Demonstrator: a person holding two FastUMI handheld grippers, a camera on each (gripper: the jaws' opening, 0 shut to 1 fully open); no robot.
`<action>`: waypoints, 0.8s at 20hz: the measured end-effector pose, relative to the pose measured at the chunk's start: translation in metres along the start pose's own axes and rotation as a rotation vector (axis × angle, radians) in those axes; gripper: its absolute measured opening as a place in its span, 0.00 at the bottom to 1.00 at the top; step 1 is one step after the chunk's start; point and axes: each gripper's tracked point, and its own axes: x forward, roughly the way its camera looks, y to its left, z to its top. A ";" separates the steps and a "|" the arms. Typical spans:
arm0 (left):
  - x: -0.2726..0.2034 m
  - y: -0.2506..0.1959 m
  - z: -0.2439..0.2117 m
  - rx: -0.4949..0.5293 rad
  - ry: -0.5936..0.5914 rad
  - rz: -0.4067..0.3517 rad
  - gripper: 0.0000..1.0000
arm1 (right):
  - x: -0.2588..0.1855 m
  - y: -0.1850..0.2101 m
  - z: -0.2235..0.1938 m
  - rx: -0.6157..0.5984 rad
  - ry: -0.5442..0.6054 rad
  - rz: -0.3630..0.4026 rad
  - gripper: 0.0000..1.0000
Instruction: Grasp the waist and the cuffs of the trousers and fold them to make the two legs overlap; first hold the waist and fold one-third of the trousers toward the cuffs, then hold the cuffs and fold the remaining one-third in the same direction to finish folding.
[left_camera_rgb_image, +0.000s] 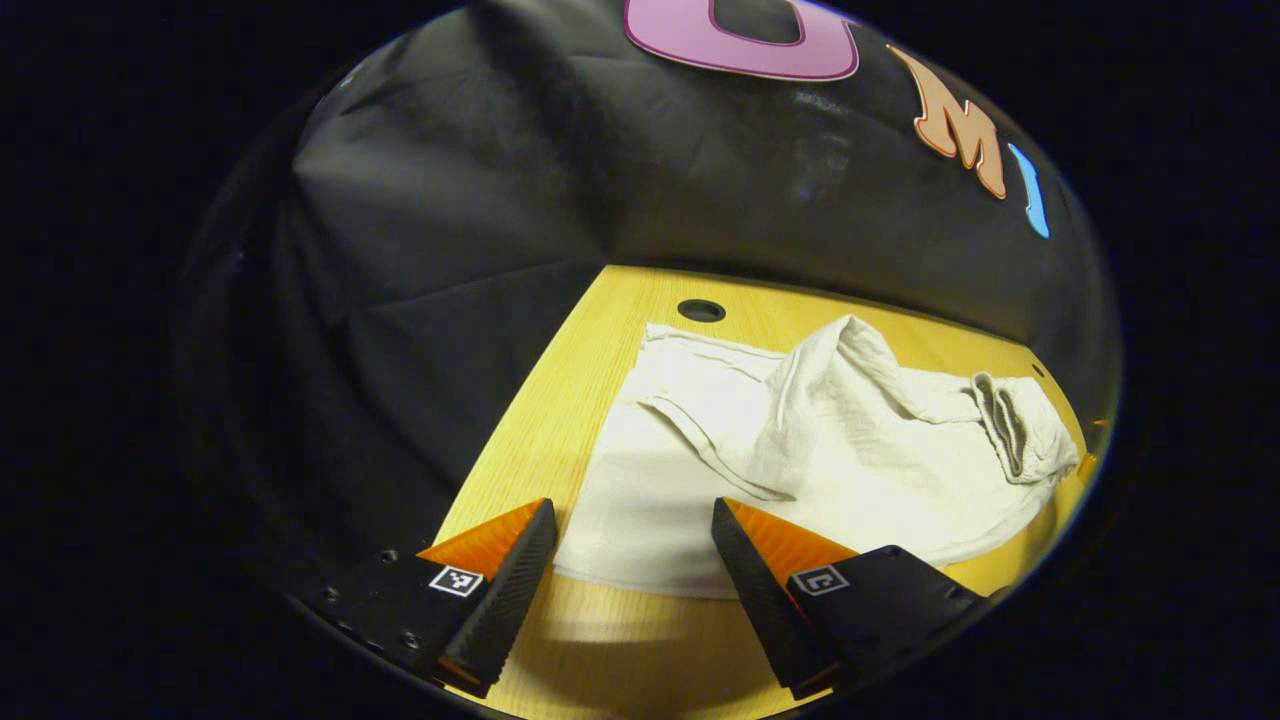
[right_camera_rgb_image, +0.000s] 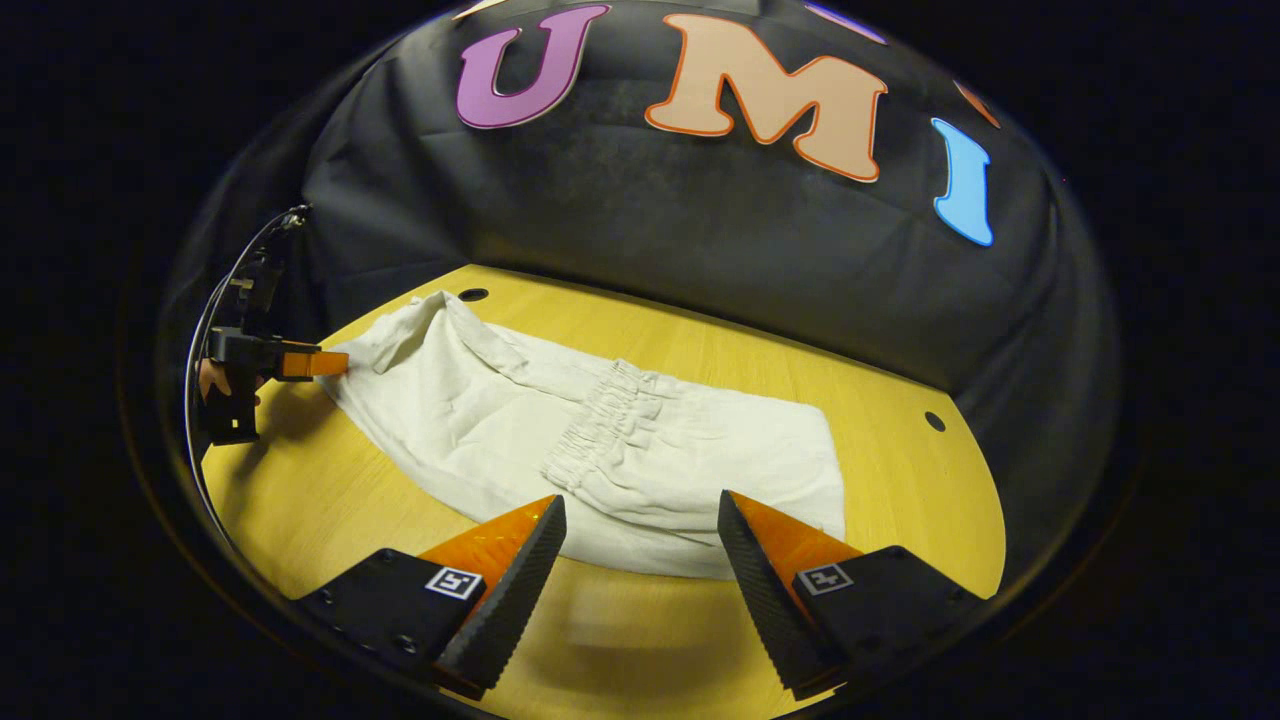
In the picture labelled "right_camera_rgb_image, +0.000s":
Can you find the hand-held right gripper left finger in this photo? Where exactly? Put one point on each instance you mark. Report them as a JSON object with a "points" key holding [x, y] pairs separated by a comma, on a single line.
{"points": [[510, 590]]}

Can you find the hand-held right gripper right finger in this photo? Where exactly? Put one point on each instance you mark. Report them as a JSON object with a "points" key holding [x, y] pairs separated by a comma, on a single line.
{"points": [[770, 600]]}

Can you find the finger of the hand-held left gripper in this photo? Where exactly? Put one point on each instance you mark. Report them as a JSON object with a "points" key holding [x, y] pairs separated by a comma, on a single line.
{"points": [[300, 362]]}

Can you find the white jeans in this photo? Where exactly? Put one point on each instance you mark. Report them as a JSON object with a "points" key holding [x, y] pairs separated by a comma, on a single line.
{"points": [[500, 420]]}

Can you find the black backdrop cloth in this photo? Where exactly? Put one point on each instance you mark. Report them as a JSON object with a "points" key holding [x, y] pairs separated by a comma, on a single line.
{"points": [[700, 230]]}

